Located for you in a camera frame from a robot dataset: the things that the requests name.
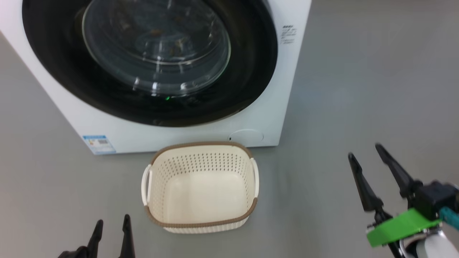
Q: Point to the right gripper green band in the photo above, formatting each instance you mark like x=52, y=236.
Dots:
x=401, y=225

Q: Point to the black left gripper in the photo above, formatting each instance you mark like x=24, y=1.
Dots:
x=77, y=252

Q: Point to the round dark glass washer door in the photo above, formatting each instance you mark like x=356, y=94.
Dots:
x=71, y=79

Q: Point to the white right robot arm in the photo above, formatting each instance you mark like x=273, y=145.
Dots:
x=434, y=245

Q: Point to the white front-load washing machine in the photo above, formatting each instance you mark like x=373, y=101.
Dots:
x=179, y=136

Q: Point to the blue energy label sticker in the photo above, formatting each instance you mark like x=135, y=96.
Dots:
x=98, y=144

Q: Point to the cream perforated laundry basket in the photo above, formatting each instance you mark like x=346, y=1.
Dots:
x=200, y=193

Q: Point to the round white filter cover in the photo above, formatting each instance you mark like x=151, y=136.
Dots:
x=247, y=136

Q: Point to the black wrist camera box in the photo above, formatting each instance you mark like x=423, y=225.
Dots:
x=435, y=199

